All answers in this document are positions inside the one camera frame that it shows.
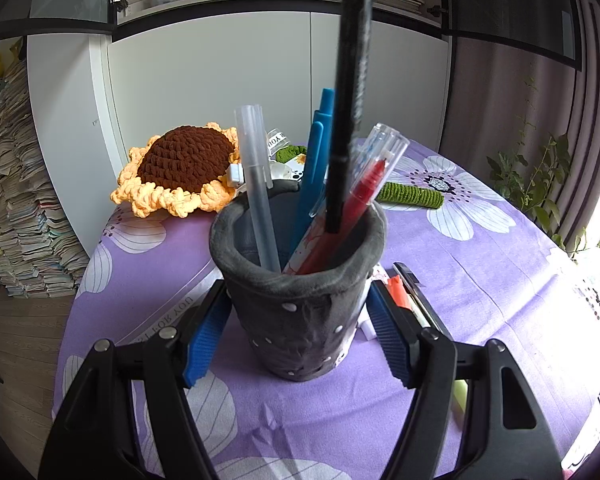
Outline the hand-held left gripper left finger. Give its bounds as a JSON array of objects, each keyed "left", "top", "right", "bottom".
[{"left": 37, "top": 280, "right": 232, "bottom": 480}]

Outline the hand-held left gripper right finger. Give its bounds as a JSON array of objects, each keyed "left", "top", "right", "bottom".
[{"left": 366, "top": 281, "right": 564, "bottom": 480}]

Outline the orange highlighter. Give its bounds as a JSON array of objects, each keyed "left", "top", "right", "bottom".
[{"left": 386, "top": 275, "right": 411, "bottom": 312}]

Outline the black utility knife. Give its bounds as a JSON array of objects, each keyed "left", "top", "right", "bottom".
[{"left": 392, "top": 261, "right": 454, "bottom": 342}]

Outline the grey felt pen holder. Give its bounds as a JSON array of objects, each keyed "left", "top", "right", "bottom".
[{"left": 209, "top": 180, "right": 389, "bottom": 384}]

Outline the clear capped patterned pen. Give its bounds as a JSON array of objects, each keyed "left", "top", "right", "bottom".
[{"left": 282, "top": 122, "right": 404, "bottom": 276}]

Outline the red pen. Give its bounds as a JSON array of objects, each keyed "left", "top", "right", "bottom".
[{"left": 297, "top": 132, "right": 411, "bottom": 276}]

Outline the frosted translucent pen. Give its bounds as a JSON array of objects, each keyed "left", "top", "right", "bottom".
[{"left": 234, "top": 104, "right": 283, "bottom": 274}]

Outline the blue pen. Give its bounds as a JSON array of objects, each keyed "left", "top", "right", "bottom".
[{"left": 287, "top": 87, "right": 337, "bottom": 261}]

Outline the black pen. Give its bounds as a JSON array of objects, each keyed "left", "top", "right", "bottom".
[{"left": 324, "top": 0, "right": 377, "bottom": 235}]

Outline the purple floral tablecloth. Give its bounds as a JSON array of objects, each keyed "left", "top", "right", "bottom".
[{"left": 52, "top": 137, "right": 600, "bottom": 480}]

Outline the green crochet stem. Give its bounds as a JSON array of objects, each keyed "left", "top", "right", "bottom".
[{"left": 275, "top": 144, "right": 445, "bottom": 210}]

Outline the crochet sunflower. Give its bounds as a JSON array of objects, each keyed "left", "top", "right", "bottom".
[{"left": 111, "top": 122, "right": 242, "bottom": 219}]

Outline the small printed card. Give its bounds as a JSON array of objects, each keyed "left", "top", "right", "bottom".
[{"left": 279, "top": 156, "right": 307, "bottom": 182}]

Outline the green potted plant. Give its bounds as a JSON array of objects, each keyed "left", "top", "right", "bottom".
[{"left": 487, "top": 134, "right": 597, "bottom": 262}]

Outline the tall pile of papers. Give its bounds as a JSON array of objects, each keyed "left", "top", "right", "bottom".
[{"left": 0, "top": 60, "right": 89, "bottom": 299}]

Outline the grey curtain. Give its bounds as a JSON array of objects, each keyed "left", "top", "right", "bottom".
[{"left": 440, "top": 0, "right": 600, "bottom": 242}]

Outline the white bookcase cabinet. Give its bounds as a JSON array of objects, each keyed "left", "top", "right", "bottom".
[{"left": 25, "top": 0, "right": 454, "bottom": 257}]

